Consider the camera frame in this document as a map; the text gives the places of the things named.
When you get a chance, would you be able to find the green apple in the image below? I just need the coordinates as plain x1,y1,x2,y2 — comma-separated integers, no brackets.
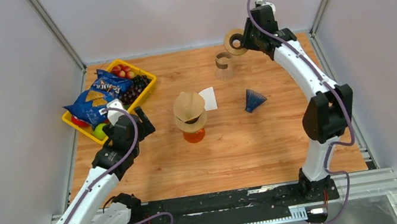
92,123,108,141

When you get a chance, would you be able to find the white paper coffee filter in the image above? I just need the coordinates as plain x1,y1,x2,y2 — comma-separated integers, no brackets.
199,86,218,111

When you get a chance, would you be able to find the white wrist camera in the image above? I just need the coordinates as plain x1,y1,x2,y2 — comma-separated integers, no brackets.
99,99,127,125
255,0,276,13

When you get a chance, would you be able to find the aluminium frame rail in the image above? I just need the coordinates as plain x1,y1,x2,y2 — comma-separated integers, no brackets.
89,169,397,224

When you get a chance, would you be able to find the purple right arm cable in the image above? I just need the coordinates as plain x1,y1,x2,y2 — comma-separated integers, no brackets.
245,0,368,224

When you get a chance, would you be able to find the blue chips bag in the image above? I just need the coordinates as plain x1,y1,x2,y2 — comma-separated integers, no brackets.
63,69,134,128

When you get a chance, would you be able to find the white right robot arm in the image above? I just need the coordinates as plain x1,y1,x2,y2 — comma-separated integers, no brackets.
242,2,356,201

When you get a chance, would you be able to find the yellow plastic tray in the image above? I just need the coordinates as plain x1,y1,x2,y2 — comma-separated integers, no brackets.
62,59,157,144

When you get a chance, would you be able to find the dark grapes bunch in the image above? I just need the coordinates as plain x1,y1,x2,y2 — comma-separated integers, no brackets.
118,75,151,106

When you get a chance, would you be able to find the red apples bunch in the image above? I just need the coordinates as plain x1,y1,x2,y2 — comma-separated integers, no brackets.
111,64,136,80

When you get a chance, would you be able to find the brown paper coffee filter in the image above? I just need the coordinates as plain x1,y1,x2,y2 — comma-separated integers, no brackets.
173,92,205,122

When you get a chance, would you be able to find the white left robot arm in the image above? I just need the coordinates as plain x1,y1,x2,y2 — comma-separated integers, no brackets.
56,106,156,224

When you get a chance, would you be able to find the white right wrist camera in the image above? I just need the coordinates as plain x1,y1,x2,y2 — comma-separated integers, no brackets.
255,0,276,13

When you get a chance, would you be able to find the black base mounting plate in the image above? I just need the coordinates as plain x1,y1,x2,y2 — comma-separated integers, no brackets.
100,159,342,224

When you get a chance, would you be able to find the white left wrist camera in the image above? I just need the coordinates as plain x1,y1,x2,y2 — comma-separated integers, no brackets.
99,99,127,125

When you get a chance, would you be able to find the orange glass carafe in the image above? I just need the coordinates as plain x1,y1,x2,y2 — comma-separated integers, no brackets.
183,128,206,144

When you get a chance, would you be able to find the red fruit under bag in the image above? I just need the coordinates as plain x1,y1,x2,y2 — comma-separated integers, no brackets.
70,115,90,128

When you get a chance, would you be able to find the clear glass carafe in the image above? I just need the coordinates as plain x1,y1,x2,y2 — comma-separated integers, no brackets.
215,52,235,81

